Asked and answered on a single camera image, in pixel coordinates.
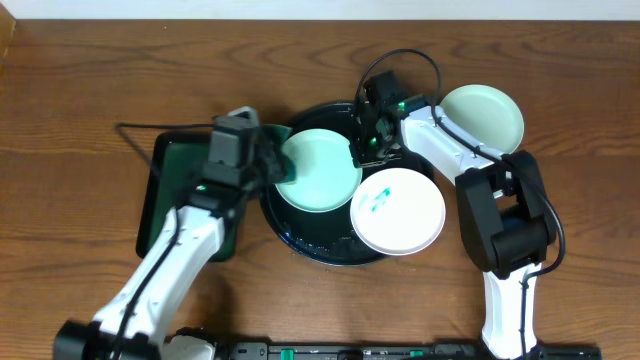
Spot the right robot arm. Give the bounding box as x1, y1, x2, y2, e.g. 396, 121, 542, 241
350, 85, 563, 359

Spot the green scouring sponge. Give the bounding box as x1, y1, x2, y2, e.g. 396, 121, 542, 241
261, 124, 295, 184

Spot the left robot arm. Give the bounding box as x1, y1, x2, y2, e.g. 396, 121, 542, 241
53, 126, 294, 359

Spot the white plate green stain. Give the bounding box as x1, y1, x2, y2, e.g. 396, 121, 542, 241
350, 168, 446, 256

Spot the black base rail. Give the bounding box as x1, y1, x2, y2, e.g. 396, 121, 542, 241
164, 327, 604, 360

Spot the rectangular black water tray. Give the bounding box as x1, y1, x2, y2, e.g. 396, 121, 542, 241
135, 131, 216, 258

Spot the mint plate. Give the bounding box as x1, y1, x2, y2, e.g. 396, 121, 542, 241
276, 129, 363, 213
440, 84, 525, 153

